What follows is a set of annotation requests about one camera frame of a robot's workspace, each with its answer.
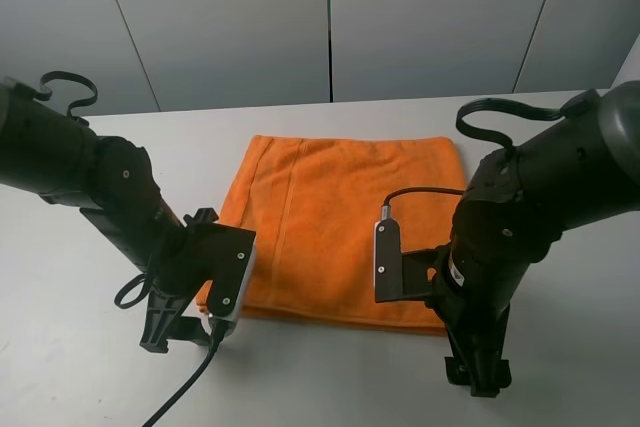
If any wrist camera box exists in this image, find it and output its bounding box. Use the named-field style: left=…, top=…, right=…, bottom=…
left=195, top=224, right=256, bottom=324
left=373, top=204, right=440, bottom=303

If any orange microfiber towel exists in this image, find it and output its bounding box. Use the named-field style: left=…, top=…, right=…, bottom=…
left=220, top=136, right=466, bottom=335

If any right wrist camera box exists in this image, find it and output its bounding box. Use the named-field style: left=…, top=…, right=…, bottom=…
left=373, top=204, right=440, bottom=303

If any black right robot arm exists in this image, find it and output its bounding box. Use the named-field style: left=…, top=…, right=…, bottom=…
left=432, top=81, right=639, bottom=398

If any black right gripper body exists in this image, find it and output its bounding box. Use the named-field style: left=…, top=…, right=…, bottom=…
left=424, top=241, right=525, bottom=347

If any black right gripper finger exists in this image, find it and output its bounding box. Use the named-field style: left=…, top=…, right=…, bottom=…
left=445, top=336, right=471, bottom=387
left=470, top=337, right=511, bottom=396

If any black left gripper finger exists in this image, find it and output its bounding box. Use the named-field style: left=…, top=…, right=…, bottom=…
left=140, top=291, right=188, bottom=353
left=169, top=316, right=210, bottom=347

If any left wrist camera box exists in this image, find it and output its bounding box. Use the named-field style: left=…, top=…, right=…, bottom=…
left=195, top=224, right=256, bottom=324

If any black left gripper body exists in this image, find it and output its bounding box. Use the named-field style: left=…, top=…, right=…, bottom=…
left=113, top=206, right=221, bottom=318

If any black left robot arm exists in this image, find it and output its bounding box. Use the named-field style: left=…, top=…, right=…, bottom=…
left=1, top=71, right=221, bottom=353

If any black right camera cable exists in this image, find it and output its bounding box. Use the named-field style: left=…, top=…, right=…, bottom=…
left=382, top=187, right=466, bottom=221

